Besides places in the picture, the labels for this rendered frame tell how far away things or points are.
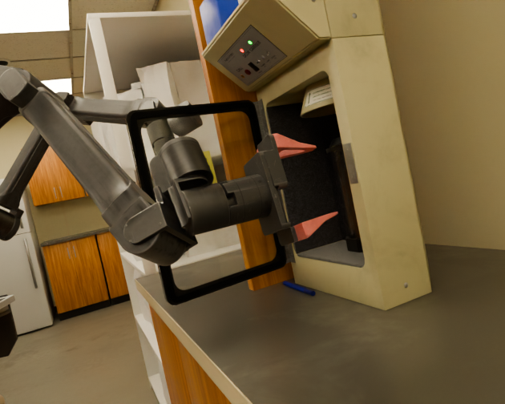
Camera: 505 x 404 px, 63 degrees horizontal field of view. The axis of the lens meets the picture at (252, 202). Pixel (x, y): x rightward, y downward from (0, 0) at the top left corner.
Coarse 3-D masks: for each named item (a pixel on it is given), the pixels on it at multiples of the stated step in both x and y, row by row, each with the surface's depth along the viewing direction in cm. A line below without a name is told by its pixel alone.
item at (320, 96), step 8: (320, 80) 81; (328, 80) 80; (312, 88) 83; (320, 88) 81; (328, 88) 79; (312, 96) 82; (320, 96) 80; (328, 96) 79; (304, 104) 85; (312, 104) 81; (320, 104) 80; (328, 104) 79; (304, 112) 84; (312, 112) 92; (320, 112) 93; (328, 112) 94
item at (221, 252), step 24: (168, 120) 86; (192, 120) 88; (216, 120) 91; (240, 120) 95; (144, 144) 83; (216, 144) 91; (240, 144) 94; (216, 168) 91; (240, 168) 94; (216, 240) 90; (240, 240) 93; (264, 240) 96; (192, 264) 86; (216, 264) 89; (240, 264) 92
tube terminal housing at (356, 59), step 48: (336, 0) 70; (336, 48) 69; (384, 48) 73; (288, 96) 91; (336, 96) 71; (384, 96) 73; (384, 144) 73; (384, 192) 72; (384, 240) 72; (336, 288) 84; (384, 288) 72
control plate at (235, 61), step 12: (240, 36) 79; (252, 36) 77; (264, 36) 75; (252, 48) 80; (264, 48) 78; (276, 48) 76; (228, 60) 88; (240, 60) 86; (252, 60) 84; (264, 60) 82; (276, 60) 80; (240, 72) 90; (252, 72) 88; (264, 72) 86
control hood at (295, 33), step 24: (264, 0) 67; (288, 0) 66; (312, 0) 68; (240, 24) 75; (264, 24) 72; (288, 24) 69; (312, 24) 68; (216, 48) 87; (288, 48) 74; (312, 48) 73
